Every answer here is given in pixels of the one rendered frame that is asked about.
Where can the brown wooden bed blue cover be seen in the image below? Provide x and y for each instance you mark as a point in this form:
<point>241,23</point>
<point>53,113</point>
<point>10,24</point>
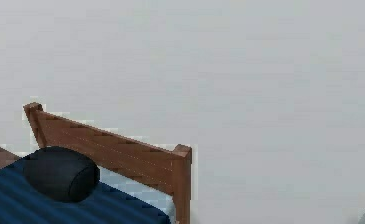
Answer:
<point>136,156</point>

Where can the black bolster pillow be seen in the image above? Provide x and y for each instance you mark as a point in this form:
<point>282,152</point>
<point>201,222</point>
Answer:
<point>60,175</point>

